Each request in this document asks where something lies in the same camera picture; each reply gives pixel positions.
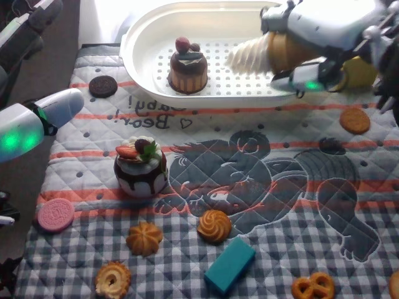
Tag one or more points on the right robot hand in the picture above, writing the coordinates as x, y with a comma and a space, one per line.
327, 21

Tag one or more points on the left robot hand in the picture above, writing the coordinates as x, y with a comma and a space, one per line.
18, 130

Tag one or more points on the toy ice cream cone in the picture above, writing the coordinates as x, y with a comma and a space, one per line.
249, 57

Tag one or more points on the white cake with strawberry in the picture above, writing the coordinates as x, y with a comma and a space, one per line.
140, 177

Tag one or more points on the brown chocolate caramel cake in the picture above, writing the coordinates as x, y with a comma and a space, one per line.
188, 71

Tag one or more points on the white perforated oval tray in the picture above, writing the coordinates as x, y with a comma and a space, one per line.
146, 50

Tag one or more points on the yellow block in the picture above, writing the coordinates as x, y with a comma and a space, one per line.
360, 74

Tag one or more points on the pink sandwich cookie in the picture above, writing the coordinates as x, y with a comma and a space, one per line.
56, 215

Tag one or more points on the black sandwich cookie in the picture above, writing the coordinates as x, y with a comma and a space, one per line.
103, 87

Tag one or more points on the round orange biscuit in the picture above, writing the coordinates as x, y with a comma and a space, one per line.
354, 121

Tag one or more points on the flower shaped butter cookie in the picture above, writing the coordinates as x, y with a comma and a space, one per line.
144, 238

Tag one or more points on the grey bear print quilt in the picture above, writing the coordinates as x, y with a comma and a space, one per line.
280, 193

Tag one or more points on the swirl butter cookie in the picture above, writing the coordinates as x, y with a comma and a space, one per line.
214, 226

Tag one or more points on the teal rectangular block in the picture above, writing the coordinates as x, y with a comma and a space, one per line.
230, 266

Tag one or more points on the pretzel cookie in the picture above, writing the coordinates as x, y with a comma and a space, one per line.
312, 287

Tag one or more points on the orange cookie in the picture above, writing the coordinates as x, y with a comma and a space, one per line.
394, 285

